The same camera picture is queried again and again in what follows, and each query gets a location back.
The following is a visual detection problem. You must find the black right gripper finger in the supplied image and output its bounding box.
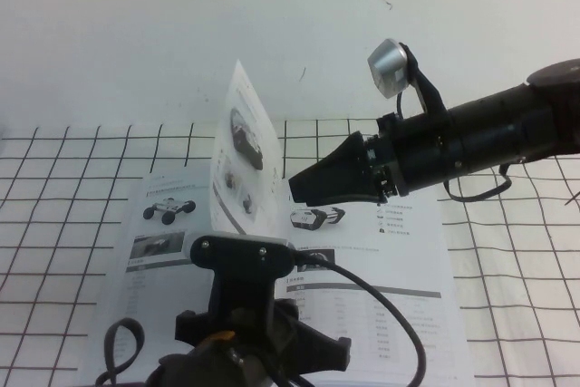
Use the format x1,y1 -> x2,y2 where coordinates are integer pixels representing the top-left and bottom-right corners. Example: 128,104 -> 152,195
289,164 -> 384,207
292,131 -> 376,182

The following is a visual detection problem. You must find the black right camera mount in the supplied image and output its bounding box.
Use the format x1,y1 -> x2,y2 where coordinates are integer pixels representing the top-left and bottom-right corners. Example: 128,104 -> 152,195
398,42 -> 454,117

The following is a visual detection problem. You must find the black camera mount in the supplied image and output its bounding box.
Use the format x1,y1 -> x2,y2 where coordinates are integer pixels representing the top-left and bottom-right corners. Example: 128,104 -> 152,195
188,235 -> 295,347
398,42 -> 454,117

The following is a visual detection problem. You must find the white product manual book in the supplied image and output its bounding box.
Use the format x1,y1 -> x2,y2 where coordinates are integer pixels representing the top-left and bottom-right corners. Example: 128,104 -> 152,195
74,58 -> 475,387

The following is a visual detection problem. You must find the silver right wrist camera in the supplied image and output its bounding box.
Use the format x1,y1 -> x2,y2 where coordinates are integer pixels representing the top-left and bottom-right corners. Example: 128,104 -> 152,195
365,37 -> 411,99

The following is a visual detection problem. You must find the black left camera cable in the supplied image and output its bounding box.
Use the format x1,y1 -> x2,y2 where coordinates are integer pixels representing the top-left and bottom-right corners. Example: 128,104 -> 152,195
292,253 -> 427,387

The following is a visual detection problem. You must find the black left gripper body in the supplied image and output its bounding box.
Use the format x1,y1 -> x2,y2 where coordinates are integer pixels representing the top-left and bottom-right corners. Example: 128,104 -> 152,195
175,298 -> 353,373

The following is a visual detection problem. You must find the white black-grid tablecloth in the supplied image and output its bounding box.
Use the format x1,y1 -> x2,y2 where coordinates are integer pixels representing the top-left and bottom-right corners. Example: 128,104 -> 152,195
0,117 -> 580,387

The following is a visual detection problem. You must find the grey cable loop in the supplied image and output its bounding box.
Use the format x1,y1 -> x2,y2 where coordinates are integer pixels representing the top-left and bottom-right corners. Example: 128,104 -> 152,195
94,317 -> 146,387

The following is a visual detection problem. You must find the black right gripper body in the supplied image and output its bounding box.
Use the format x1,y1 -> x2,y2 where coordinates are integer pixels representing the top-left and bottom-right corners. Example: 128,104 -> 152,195
362,112 -> 410,201

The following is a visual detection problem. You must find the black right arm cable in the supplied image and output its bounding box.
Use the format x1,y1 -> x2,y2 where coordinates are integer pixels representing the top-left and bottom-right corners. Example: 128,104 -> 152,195
441,162 -> 513,202

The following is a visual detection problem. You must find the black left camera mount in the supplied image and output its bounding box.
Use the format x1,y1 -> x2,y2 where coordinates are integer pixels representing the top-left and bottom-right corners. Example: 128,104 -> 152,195
188,235 -> 295,347

